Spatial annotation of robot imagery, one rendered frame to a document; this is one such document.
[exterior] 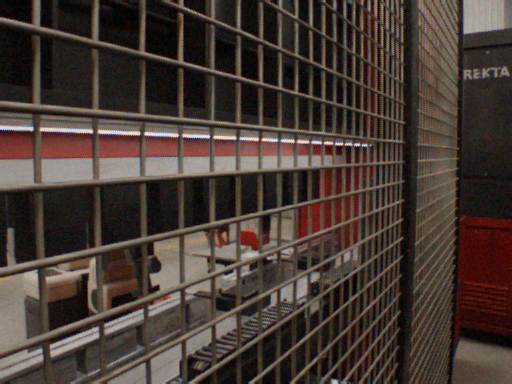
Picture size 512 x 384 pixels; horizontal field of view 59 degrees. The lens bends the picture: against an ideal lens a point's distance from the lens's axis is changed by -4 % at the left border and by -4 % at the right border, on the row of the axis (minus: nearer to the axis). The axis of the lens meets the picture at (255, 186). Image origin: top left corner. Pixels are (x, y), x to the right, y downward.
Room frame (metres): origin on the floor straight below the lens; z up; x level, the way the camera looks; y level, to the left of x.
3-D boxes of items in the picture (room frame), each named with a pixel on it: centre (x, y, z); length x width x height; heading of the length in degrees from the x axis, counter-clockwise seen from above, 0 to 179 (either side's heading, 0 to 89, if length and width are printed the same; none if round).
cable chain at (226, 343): (0.99, 0.01, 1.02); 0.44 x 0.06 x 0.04; 150
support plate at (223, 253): (1.93, 0.10, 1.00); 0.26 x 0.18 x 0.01; 60
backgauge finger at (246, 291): (1.31, 0.10, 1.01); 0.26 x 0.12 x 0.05; 60
